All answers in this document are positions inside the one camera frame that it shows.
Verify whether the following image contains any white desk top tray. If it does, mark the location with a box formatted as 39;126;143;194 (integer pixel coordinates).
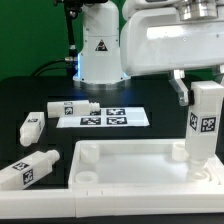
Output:
68;139;224;193

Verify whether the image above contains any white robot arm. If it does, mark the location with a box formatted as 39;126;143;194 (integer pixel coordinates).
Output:
53;0;224;106

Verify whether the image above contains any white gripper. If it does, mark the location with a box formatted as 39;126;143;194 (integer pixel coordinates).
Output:
120;7;224;106

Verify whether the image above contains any white L-shaped fence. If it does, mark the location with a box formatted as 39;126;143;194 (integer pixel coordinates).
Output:
0;185;224;219

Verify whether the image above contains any black cable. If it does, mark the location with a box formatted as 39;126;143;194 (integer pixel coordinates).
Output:
30;58;78;78

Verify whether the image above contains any white paper marker sheet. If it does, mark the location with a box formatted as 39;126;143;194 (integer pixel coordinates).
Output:
57;107;150;128

